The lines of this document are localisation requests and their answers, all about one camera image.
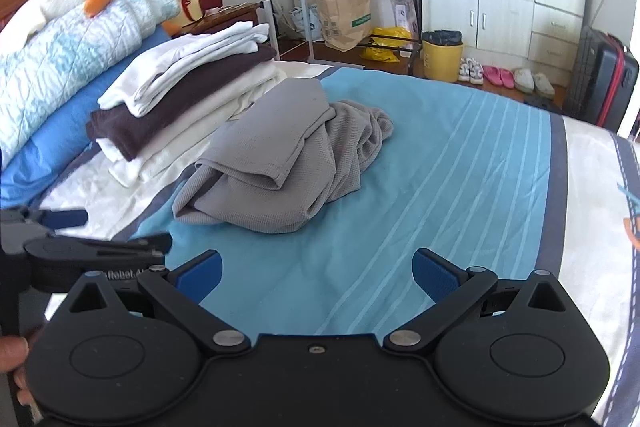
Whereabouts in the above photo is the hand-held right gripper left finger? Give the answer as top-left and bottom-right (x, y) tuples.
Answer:
(62, 249), (251, 355)

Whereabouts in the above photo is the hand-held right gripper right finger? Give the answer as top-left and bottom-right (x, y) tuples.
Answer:
(382, 248), (575, 354)

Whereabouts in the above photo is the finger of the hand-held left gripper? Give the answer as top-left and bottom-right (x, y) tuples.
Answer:
(25, 233), (173, 265)
(20, 208), (88, 232)

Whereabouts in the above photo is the grey knit sweater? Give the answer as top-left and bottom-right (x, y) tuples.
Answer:
(172, 78), (396, 234)

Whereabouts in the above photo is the person's left hand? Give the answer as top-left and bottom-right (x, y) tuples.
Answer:
(0, 327), (43, 408)

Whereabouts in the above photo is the cream folded blanket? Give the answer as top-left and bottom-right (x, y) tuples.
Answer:
(95, 62), (301, 188)

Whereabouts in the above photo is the bed with striped sheet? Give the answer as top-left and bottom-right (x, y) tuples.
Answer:
(0, 24), (640, 427)

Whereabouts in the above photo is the blue pillow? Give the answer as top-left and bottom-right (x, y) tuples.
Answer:
(0, 27), (173, 208)

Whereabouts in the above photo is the light blue quilted blanket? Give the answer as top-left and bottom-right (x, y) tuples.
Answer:
(0, 0), (181, 150)

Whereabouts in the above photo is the white folded garment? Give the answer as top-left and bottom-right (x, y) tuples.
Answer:
(97, 21), (271, 118)

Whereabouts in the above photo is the yellow trash bin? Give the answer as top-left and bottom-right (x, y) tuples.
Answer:
(421, 30), (464, 82)

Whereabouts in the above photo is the beige slipper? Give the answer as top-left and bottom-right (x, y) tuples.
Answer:
(532, 72), (556, 98)
(514, 68), (536, 94)

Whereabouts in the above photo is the wooden nightstand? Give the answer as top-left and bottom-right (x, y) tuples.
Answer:
(177, 2), (261, 40)

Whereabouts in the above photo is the yellow plastic bag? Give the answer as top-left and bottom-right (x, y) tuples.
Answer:
(361, 27), (413, 62)

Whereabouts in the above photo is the black red suitcase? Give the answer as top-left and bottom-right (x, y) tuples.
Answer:
(565, 27), (640, 132)

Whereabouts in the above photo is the clear plastic bag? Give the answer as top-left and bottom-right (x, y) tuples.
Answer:
(391, 0), (418, 32)

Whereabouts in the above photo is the brown paper bag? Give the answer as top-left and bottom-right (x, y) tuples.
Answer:
(314, 0), (373, 52)

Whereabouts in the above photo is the white blue plastic bag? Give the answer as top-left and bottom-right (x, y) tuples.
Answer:
(290, 4), (323, 42)

